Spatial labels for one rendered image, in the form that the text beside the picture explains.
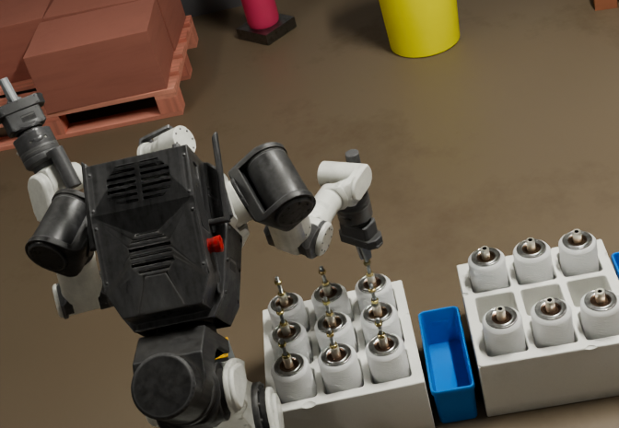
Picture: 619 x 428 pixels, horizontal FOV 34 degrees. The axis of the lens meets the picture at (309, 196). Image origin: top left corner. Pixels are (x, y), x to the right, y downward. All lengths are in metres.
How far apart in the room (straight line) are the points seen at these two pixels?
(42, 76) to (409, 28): 1.49
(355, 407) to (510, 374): 0.38
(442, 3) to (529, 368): 1.96
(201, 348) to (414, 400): 0.84
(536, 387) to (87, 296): 1.09
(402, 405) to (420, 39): 1.98
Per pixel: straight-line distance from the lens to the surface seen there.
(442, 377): 2.69
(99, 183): 1.87
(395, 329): 2.54
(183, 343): 1.81
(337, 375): 2.44
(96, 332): 3.20
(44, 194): 2.24
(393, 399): 2.47
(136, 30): 4.07
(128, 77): 4.15
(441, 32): 4.12
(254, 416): 2.19
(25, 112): 2.30
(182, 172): 1.82
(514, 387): 2.52
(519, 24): 4.28
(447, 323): 2.74
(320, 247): 2.18
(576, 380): 2.54
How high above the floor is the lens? 1.93
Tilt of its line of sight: 34 degrees down
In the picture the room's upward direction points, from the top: 15 degrees counter-clockwise
